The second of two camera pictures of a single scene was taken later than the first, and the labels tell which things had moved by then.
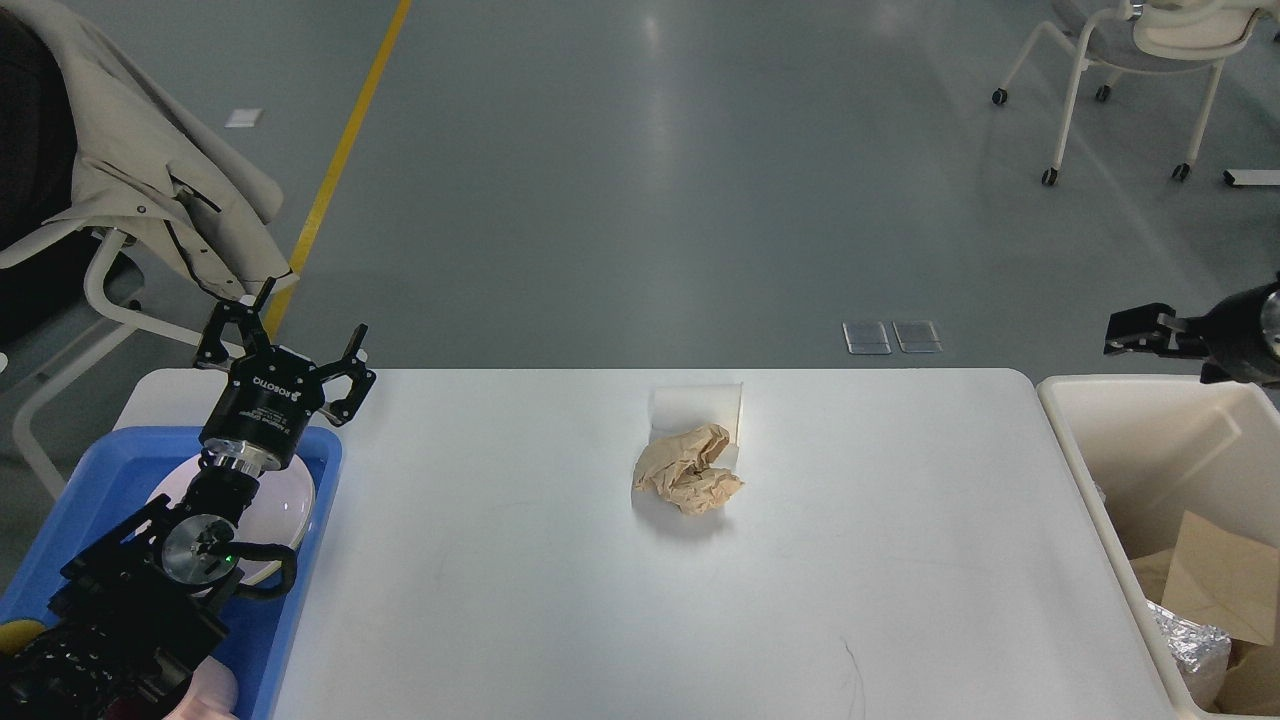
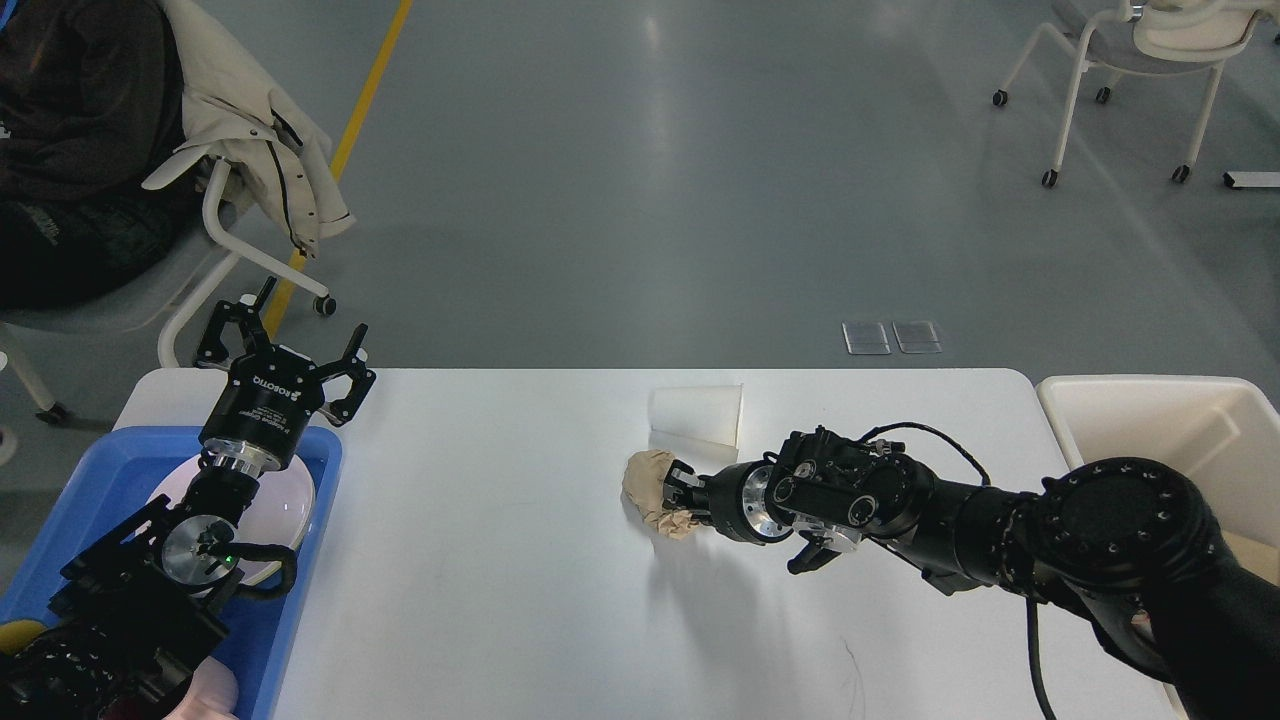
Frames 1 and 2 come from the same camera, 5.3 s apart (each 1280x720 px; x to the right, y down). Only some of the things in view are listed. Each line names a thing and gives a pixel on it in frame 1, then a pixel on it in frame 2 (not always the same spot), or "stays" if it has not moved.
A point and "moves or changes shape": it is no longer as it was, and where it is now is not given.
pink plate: x=280 y=514 stays
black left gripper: x=264 y=405 stays
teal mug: x=18 y=633 stays
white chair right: x=1148 y=36 stays
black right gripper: x=1241 y=341 to x=732 y=499
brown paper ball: x=680 y=470 moves or changes shape
